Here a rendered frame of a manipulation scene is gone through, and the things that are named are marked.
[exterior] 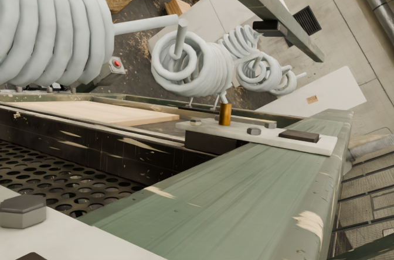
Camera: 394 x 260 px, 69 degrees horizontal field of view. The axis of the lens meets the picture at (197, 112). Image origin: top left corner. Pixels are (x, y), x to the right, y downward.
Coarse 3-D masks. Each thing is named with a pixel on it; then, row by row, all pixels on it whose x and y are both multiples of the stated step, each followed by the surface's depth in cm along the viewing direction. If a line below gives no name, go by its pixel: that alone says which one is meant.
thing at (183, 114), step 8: (112, 104) 144; (120, 104) 142; (128, 104) 139; (136, 104) 137; (144, 104) 134; (152, 104) 136; (168, 112) 128; (176, 112) 126; (184, 112) 124; (192, 112) 122; (200, 112) 120; (232, 120) 113; (240, 120) 111; (248, 120) 110; (256, 120) 108
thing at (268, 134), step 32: (256, 32) 35; (224, 96) 40; (0, 128) 63; (32, 128) 57; (64, 128) 52; (96, 128) 48; (128, 128) 51; (192, 128) 37; (224, 128) 37; (256, 128) 34; (96, 160) 49; (128, 160) 45; (160, 160) 42; (192, 160) 39
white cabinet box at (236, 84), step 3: (258, 51) 622; (264, 63) 629; (258, 66) 592; (234, 69) 618; (258, 69) 593; (234, 72) 618; (255, 72) 596; (258, 72) 593; (234, 75) 619; (258, 75) 594; (234, 78) 619; (234, 81) 619; (237, 81) 616; (234, 84) 620; (237, 84) 616; (237, 87) 628; (240, 87) 644
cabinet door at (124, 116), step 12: (36, 108) 104; (48, 108) 109; (60, 108) 112; (72, 108) 115; (84, 108) 118; (96, 108) 121; (108, 108) 125; (120, 108) 128; (132, 108) 130; (96, 120) 89; (108, 120) 91; (120, 120) 93; (132, 120) 96; (144, 120) 101; (156, 120) 107; (168, 120) 114
